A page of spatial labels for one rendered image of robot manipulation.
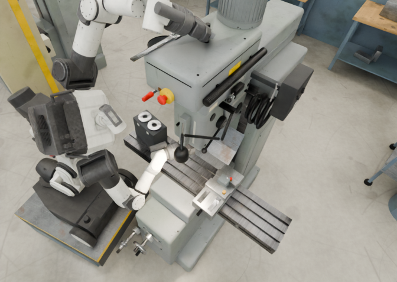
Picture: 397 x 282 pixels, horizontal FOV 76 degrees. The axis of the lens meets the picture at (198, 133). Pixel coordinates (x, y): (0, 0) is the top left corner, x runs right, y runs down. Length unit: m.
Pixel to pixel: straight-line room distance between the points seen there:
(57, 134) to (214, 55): 0.65
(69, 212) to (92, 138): 1.07
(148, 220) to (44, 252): 1.19
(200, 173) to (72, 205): 0.99
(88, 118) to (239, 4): 0.76
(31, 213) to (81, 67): 1.56
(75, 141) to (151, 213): 0.90
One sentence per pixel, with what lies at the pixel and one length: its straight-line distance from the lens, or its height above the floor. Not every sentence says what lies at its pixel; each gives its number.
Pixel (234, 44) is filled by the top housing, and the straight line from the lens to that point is 1.05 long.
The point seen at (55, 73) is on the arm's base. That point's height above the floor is 1.75.
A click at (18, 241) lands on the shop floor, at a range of 2.88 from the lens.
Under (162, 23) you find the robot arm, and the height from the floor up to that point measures 2.02.
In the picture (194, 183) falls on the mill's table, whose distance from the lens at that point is 1.70.
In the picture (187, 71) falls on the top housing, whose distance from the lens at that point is 0.88.
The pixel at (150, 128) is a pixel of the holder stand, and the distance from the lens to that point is 1.70.
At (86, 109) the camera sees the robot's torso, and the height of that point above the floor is 1.64.
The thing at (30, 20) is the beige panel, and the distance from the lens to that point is 2.60.
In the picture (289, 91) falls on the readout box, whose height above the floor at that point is 1.70.
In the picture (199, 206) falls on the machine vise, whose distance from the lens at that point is 1.56.
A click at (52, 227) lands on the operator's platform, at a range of 2.34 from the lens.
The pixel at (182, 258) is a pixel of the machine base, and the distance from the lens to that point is 2.28.
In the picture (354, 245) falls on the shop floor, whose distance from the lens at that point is 3.01.
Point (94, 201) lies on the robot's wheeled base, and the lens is 2.10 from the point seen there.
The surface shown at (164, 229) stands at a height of 0.73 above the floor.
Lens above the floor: 2.42
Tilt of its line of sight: 51 degrees down
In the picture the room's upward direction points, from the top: 7 degrees clockwise
